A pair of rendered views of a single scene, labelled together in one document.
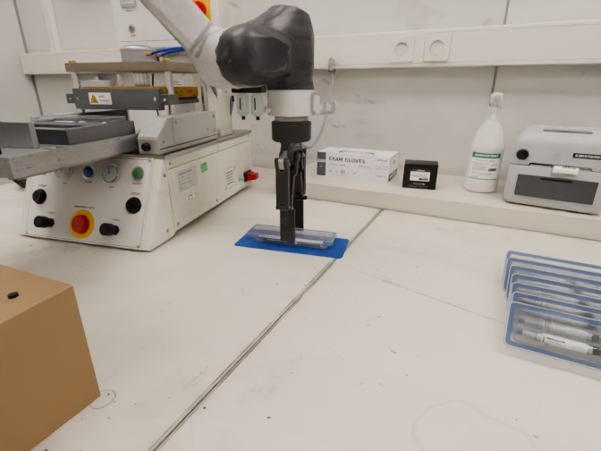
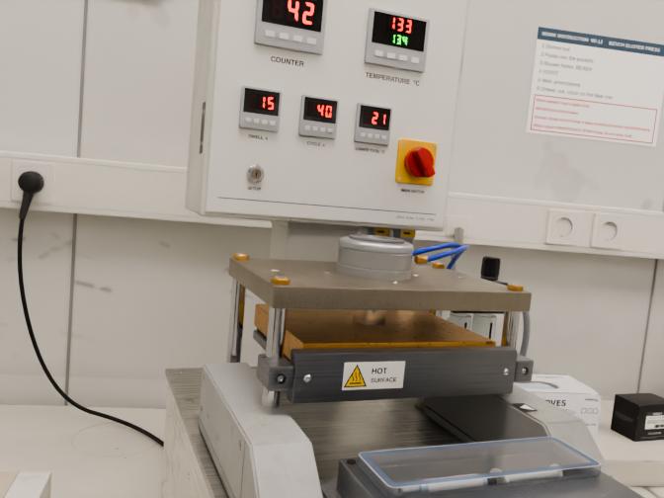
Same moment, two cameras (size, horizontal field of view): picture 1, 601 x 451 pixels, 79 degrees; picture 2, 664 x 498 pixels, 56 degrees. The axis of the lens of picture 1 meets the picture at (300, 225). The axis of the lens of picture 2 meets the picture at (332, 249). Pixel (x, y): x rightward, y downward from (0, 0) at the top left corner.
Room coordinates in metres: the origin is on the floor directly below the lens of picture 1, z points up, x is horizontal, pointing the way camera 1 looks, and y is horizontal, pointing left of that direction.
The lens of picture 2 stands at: (0.48, 0.82, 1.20)
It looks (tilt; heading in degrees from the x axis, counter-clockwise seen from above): 6 degrees down; 323
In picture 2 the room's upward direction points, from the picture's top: 5 degrees clockwise
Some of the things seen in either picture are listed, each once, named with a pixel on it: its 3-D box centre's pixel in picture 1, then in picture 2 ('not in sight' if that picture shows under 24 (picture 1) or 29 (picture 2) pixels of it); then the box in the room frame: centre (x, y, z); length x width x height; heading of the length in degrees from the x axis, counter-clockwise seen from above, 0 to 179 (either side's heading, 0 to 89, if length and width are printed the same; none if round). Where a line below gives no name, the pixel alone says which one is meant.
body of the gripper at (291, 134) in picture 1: (292, 144); not in sight; (0.72, 0.02, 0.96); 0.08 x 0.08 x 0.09
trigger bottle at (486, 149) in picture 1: (487, 143); not in sight; (0.97, -0.49, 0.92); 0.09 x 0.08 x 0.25; 156
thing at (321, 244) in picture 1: (292, 237); not in sight; (0.72, 0.02, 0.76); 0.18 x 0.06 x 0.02; 74
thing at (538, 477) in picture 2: (79, 122); (480, 472); (0.76, 0.45, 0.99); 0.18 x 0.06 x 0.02; 75
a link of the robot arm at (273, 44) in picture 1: (269, 47); not in sight; (0.69, 0.05, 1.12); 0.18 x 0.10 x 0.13; 126
